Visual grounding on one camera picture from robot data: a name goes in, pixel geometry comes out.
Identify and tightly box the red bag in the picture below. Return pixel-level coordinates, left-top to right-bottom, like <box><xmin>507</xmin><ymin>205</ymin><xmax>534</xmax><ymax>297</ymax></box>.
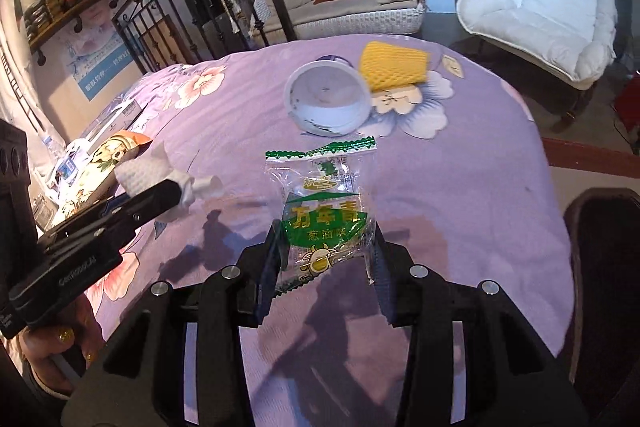
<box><xmin>612</xmin><ymin>72</ymin><xmax>640</xmax><ymax>132</ymax></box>

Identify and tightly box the white tissue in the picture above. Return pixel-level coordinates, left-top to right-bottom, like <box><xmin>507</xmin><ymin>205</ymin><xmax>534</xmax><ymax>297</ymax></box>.
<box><xmin>114</xmin><ymin>143</ymin><xmax>223</xmax><ymax>223</ymax></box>

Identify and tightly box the white plastic bowl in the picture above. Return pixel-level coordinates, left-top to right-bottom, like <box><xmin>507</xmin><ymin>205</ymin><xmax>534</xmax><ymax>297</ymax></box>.
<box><xmin>282</xmin><ymin>59</ymin><xmax>373</xmax><ymax>138</ymax></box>

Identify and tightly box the clear plastic package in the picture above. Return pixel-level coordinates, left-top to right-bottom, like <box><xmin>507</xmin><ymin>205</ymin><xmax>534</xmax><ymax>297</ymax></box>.
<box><xmin>75</xmin><ymin>99</ymin><xmax>143</xmax><ymax>142</ymax></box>

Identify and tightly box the white padded lounge chair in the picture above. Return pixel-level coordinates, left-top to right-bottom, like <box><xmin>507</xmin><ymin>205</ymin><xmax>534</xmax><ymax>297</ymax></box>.
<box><xmin>456</xmin><ymin>0</ymin><xmax>618</xmax><ymax>90</ymax></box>

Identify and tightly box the purple floral bedsheet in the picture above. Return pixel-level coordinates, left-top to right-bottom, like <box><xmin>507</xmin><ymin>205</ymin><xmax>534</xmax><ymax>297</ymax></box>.
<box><xmin>30</xmin><ymin>32</ymin><xmax>573</xmax><ymax>427</ymax></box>

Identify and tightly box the black cabinet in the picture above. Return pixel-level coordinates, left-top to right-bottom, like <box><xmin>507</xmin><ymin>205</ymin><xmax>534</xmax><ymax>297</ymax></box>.
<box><xmin>177</xmin><ymin>0</ymin><xmax>236</xmax><ymax>58</ymax></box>

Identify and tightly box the black waste bin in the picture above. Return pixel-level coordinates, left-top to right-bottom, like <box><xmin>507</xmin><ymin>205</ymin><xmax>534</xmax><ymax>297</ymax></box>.
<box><xmin>562</xmin><ymin>187</ymin><xmax>640</xmax><ymax>413</ymax></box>

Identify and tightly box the yellow foam fruit net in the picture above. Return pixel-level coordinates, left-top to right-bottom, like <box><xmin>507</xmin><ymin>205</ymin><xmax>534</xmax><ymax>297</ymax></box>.
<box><xmin>357</xmin><ymin>41</ymin><xmax>431</xmax><ymax>94</ymax></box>

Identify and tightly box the wooden cabinet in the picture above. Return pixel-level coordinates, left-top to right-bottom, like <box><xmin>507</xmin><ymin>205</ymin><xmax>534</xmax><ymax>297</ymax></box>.
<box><xmin>137</xmin><ymin>14</ymin><xmax>191</xmax><ymax>72</ymax></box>

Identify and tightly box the person's left hand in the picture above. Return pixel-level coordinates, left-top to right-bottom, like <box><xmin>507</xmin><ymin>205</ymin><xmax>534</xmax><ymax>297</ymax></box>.
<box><xmin>11</xmin><ymin>297</ymin><xmax>106</xmax><ymax>396</ymax></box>

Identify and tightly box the wooden wall shelf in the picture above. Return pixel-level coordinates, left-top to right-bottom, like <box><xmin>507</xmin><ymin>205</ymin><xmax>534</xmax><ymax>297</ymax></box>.
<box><xmin>22</xmin><ymin>0</ymin><xmax>126</xmax><ymax>62</ymax></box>

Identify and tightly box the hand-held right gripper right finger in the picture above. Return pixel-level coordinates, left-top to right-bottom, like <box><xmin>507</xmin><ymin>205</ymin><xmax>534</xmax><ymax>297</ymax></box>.
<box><xmin>366</xmin><ymin>223</ymin><xmax>589</xmax><ymax>427</ymax></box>

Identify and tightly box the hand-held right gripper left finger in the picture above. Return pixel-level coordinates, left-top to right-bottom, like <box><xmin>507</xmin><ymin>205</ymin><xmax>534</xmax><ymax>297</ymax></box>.
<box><xmin>62</xmin><ymin>220</ymin><xmax>289</xmax><ymax>427</ymax></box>

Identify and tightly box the clear green-print snack wrapper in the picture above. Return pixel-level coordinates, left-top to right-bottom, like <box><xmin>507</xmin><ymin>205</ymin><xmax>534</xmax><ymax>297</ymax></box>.
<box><xmin>264</xmin><ymin>134</ymin><xmax>378</xmax><ymax>295</ymax></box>

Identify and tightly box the blue wall poster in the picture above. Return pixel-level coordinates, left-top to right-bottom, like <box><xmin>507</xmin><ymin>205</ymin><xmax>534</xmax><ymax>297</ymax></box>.
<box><xmin>62</xmin><ymin>27</ymin><xmax>133</xmax><ymax>100</ymax></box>

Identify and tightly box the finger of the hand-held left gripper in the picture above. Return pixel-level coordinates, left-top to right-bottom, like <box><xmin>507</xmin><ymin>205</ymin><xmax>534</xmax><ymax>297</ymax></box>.
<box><xmin>35</xmin><ymin>178</ymin><xmax>185</xmax><ymax>259</ymax></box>

